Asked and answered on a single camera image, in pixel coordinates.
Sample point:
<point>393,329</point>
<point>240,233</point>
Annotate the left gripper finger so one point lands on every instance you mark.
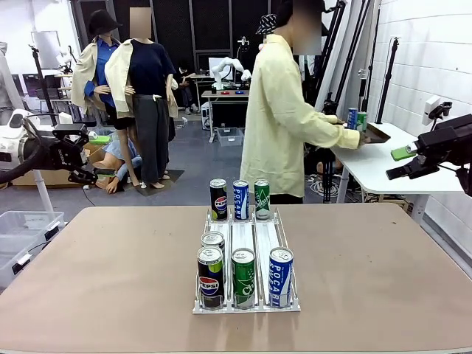
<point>88,176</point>
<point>99,140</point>

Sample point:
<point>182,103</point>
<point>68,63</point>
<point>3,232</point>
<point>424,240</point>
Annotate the clear floor bin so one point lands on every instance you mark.
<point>230,136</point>

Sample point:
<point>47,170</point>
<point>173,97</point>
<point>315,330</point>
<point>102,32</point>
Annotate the figure with patterned bucket hat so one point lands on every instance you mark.
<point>267,24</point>

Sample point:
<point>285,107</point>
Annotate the black floor mat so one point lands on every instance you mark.
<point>169,180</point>

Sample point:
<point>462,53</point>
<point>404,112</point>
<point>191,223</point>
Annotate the black tripod stand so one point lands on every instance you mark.
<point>34,49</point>

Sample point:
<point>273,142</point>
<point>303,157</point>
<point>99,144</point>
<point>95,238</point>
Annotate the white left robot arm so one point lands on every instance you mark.
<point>11,140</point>

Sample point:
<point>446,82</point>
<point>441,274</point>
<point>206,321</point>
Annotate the framed whiteboard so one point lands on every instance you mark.
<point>46,48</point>

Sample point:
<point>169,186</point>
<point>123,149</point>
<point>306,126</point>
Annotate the dark rectangular serving tray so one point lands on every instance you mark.
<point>376,134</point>

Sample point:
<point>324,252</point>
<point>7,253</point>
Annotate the leaning black stand poles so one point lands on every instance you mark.
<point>341,44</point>

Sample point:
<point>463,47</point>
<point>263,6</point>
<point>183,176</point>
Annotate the person's left hand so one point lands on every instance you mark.
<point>341,121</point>

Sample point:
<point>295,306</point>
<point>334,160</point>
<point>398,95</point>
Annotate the person's left forearm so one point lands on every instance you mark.
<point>326,118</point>

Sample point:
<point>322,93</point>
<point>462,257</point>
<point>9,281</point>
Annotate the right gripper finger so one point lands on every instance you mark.
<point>409,171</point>
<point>402,153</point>

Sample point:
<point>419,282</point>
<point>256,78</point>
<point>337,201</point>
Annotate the small white background robot arm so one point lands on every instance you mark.
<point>225,70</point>

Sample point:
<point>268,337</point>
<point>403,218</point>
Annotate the grey background work table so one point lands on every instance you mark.
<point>225,94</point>

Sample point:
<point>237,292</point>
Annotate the lying mannequin in blue shirt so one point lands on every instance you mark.
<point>121,166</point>

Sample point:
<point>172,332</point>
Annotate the brown cardboard box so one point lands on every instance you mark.
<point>37,178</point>

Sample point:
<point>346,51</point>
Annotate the person's right hand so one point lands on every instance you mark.
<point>363,140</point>

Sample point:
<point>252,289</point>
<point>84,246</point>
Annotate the seated person in black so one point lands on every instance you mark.
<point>186,85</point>

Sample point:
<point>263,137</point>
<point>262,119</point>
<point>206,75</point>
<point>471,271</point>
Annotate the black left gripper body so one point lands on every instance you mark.
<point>68,153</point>

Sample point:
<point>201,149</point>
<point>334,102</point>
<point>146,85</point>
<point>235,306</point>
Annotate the black camera tripod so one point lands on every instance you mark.
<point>328,108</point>

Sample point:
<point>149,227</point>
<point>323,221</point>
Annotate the white can dispenser rack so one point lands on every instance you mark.
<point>241,236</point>

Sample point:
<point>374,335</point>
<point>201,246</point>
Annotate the white box with black webcam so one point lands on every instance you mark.
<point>429,110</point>

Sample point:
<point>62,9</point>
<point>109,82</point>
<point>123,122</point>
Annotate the mannequin with navy top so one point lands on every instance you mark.
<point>147,66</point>

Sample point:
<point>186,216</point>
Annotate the person in yellow shirt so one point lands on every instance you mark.
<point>273,140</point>

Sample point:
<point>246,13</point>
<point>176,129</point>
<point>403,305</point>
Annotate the person's right forearm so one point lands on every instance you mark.
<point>339,137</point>

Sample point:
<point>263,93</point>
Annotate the black light stand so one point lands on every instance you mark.
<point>387,81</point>

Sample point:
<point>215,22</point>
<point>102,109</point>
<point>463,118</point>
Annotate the clear plastic storage bin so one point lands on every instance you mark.
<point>11,265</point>
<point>22,221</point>

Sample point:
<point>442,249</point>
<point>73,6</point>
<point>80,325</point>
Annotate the large white desk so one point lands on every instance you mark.
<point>368,169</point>

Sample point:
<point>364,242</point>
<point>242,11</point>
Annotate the mannequin with black hat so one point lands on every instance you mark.
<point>105,51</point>

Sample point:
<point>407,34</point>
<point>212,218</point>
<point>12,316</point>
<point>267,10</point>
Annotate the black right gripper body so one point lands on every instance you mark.
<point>450,144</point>

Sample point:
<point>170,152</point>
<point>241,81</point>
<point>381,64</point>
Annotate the black Pepsi can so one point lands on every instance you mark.
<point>213,239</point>
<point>219,201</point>
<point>210,284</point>

